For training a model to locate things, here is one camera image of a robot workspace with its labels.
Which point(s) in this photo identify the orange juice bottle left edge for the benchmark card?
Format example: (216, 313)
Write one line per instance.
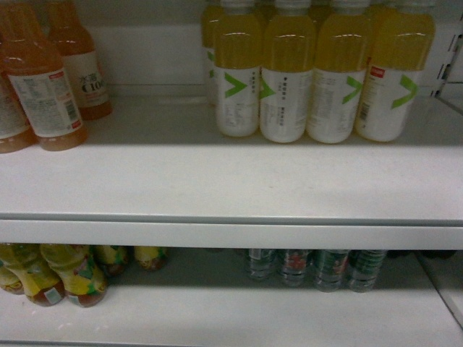
(16, 131)

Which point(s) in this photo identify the white metal shelf board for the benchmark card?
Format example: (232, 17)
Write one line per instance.
(203, 299)

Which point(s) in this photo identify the yellow lemon tea bottle front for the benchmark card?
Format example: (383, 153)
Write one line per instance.
(84, 282)

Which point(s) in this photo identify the orange juice bottle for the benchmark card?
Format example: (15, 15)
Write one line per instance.
(77, 49)
(36, 71)

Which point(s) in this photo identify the clear water bottle barcode label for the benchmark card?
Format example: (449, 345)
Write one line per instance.
(329, 268)

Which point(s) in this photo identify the orange juice bottle front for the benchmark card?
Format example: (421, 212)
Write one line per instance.
(36, 71)

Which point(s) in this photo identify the yellow lemon tea bottle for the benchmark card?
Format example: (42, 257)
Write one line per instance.
(42, 286)
(151, 258)
(84, 282)
(111, 259)

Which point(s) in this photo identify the yellow lemon tea bottle right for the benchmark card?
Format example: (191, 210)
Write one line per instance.
(151, 258)

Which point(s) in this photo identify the clear water bottle players label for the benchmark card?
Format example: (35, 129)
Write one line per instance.
(363, 269)

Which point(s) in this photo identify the clear water bottle green label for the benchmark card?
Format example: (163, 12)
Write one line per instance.
(260, 263)

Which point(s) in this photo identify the yellow lemon tea bottle middle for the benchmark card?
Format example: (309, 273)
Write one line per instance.
(111, 259)

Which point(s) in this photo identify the yellow lemon tea bottle edge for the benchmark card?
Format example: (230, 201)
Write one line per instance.
(10, 282)

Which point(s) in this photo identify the white upper shelf board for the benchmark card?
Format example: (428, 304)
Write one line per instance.
(158, 172)

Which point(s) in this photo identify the orange juice bottle rear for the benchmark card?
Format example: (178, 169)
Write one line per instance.
(77, 49)

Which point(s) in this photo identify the yellow lemon tea bottle left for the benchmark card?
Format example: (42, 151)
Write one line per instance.
(42, 286)

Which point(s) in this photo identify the yellow drink bottle white label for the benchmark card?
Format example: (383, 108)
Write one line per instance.
(237, 40)

